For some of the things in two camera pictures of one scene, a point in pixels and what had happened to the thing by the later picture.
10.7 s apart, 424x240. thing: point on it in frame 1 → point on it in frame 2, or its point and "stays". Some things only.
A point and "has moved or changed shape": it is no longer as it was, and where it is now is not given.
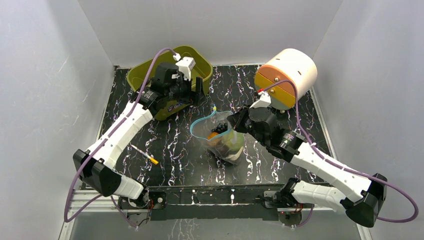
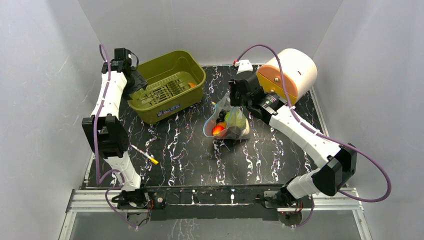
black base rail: (216, 202) stays
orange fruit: (214, 142) → (223, 124)
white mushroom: (235, 156) has moved or changed shape
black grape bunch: (221, 128) → (221, 116)
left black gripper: (193, 98) → (139, 84)
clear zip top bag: (214, 130) has moved or changed shape
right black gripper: (237, 119) → (236, 93)
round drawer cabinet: (291, 64) stays
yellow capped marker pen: (147, 156) stays
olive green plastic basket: (136, 77) has moved or changed shape
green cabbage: (234, 140) has moved or changed shape
